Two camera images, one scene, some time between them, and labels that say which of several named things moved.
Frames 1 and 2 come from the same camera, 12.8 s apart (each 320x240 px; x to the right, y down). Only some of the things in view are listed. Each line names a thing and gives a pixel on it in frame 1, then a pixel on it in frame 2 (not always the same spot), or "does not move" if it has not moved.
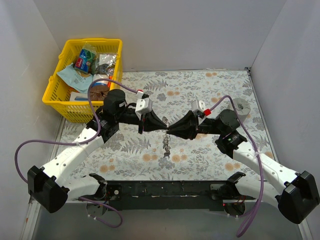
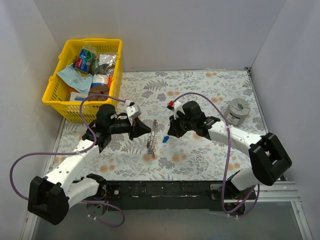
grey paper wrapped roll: [243, 108] does not move
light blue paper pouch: [80, 83] does not move
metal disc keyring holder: [166, 138] to [151, 139]
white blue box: [78, 96] does not move
